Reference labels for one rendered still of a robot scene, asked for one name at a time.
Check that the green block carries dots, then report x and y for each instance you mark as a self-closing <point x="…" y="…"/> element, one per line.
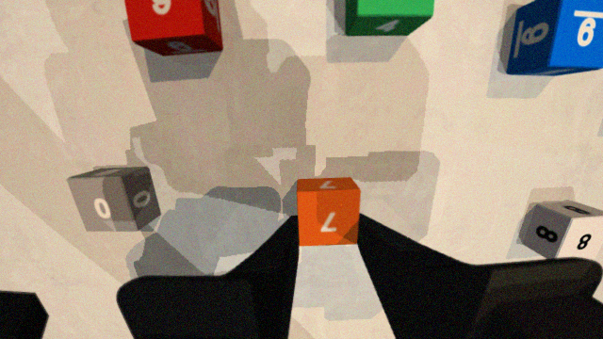
<point x="386" y="17"/>

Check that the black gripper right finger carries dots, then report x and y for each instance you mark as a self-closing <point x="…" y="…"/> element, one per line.
<point x="426" y="294"/>

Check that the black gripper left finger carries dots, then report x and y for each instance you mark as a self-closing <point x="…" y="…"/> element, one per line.
<point x="251" y="301"/>

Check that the orange digit block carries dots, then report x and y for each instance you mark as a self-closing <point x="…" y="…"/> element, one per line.
<point x="328" y="211"/>

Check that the blue block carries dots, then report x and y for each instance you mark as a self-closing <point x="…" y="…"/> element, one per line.
<point x="557" y="37"/>

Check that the red digit block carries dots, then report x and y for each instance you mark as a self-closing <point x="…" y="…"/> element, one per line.
<point x="175" y="27"/>

